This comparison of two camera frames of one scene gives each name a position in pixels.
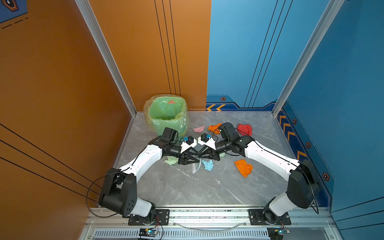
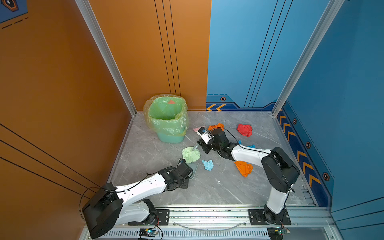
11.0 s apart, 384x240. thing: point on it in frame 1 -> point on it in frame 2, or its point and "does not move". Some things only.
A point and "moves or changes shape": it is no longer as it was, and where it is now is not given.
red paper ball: [247, 129] does not move
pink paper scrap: [199, 129] does not move
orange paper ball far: [215, 128] does not move
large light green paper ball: [171, 160] moves or changes shape
